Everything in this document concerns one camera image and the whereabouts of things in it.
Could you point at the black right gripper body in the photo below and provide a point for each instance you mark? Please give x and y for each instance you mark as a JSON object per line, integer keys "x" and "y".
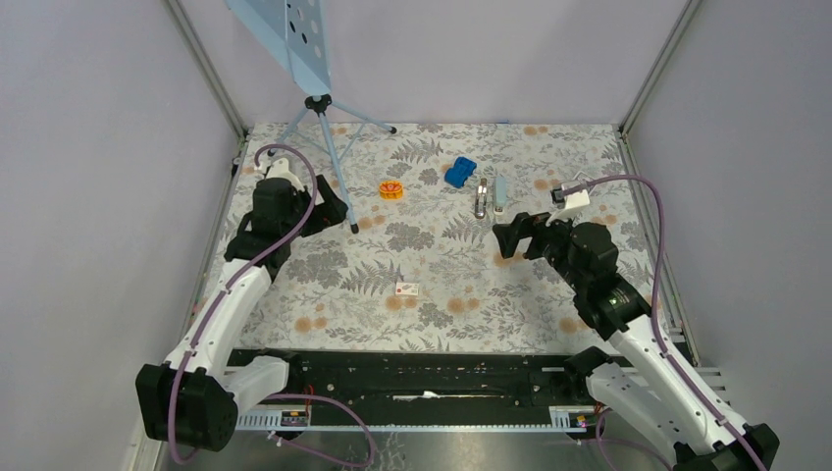
{"x": 550, "y": 241}

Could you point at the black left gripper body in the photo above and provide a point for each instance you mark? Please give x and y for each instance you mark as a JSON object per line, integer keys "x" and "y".
{"x": 323, "y": 214}

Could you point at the silver stapler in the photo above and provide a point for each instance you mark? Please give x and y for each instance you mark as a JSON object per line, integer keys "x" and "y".
{"x": 491, "y": 195}

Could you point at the cardboard staple box sleeve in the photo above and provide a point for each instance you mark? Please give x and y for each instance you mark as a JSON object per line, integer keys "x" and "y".
{"x": 407, "y": 289}

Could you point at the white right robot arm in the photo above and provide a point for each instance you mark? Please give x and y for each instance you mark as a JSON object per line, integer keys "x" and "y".
{"x": 690, "y": 426}

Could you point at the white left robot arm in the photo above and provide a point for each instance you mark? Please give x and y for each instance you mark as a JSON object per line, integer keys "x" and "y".
{"x": 186, "y": 398}

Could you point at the orange tape roll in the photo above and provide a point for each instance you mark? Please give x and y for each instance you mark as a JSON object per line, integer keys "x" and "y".
{"x": 391, "y": 190}

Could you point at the floral tablecloth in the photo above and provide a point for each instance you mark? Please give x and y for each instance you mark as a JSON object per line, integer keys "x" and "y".
{"x": 337, "y": 288}

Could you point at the blue toy car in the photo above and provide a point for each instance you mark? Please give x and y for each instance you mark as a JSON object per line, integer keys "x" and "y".
{"x": 459, "y": 172}

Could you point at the blue music stand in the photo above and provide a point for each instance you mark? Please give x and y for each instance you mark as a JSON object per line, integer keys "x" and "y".
{"x": 294, "y": 33}

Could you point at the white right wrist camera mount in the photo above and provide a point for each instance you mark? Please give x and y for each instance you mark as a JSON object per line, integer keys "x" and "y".
{"x": 570, "y": 199}

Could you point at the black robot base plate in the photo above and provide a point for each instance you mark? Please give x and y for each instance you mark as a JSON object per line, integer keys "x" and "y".
{"x": 431, "y": 389}

